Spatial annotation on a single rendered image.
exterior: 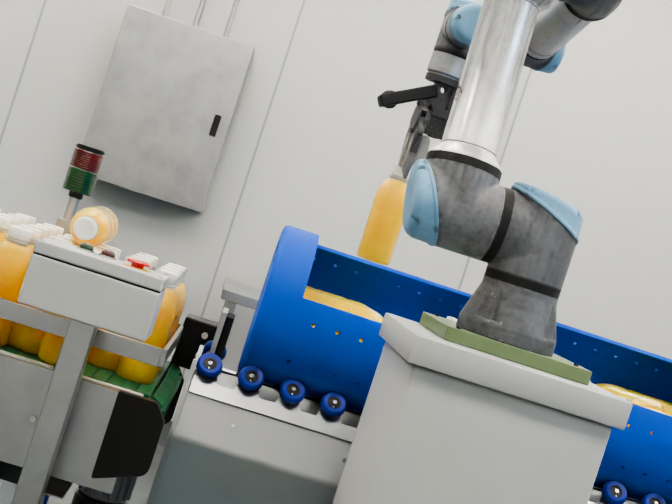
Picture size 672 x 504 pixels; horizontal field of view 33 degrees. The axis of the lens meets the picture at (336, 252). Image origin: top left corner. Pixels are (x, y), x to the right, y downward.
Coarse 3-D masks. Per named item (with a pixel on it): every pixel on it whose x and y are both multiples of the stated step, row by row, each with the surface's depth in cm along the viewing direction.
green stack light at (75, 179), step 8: (72, 168) 234; (72, 176) 233; (80, 176) 233; (88, 176) 234; (96, 176) 236; (64, 184) 234; (72, 184) 233; (80, 184) 233; (88, 184) 234; (80, 192) 233; (88, 192) 235
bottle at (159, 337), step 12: (168, 288) 192; (168, 300) 191; (168, 312) 191; (156, 324) 190; (168, 324) 191; (156, 336) 190; (168, 336) 193; (120, 360) 191; (132, 360) 190; (120, 372) 191; (132, 372) 190; (144, 372) 190; (156, 372) 193
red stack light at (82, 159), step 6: (78, 150) 234; (84, 150) 233; (72, 156) 235; (78, 156) 233; (84, 156) 233; (90, 156) 233; (96, 156) 234; (102, 156) 235; (72, 162) 234; (78, 162) 233; (84, 162) 233; (90, 162) 233; (96, 162) 234; (102, 162) 236; (84, 168) 233; (90, 168) 234; (96, 168) 235
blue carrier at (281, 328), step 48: (288, 240) 195; (288, 288) 190; (336, 288) 217; (384, 288) 216; (432, 288) 213; (288, 336) 190; (336, 336) 190; (576, 336) 216; (336, 384) 194; (624, 384) 221; (624, 432) 194; (624, 480) 199
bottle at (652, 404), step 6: (630, 402) 202; (636, 402) 202; (642, 402) 202; (648, 402) 202; (654, 402) 202; (660, 402) 203; (648, 408) 201; (654, 408) 201; (660, 408) 201; (666, 408) 202; (666, 414) 201
